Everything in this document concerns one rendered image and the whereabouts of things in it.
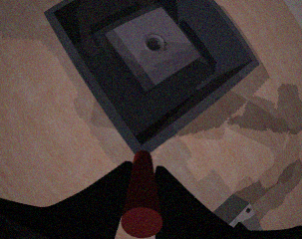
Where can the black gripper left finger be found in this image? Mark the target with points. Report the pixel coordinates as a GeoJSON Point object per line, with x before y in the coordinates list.
{"type": "Point", "coordinates": [93, 213]}

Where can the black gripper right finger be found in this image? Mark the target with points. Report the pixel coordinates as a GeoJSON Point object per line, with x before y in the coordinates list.
{"type": "Point", "coordinates": [186, 218]}

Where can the dark red peg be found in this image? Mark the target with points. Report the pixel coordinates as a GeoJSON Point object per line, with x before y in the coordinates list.
{"type": "Point", "coordinates": [141, 216]}

